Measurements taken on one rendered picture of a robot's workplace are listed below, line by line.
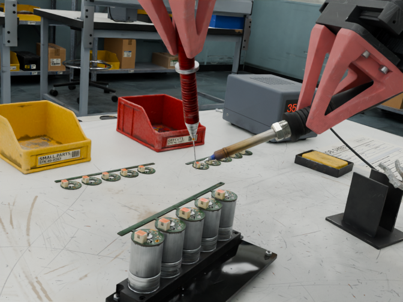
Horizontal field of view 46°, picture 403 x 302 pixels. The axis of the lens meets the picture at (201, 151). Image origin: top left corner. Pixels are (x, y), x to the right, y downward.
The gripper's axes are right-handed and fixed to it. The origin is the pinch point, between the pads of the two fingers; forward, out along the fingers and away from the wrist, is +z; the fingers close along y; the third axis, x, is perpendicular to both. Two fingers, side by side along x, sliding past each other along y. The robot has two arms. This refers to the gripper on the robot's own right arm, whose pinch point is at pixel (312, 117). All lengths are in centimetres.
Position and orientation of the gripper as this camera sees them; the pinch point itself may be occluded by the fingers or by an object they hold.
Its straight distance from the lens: 40.2
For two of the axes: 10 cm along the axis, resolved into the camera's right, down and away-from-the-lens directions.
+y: 2.0, 3.3, -9.2
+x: 7.9, 4.9, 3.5
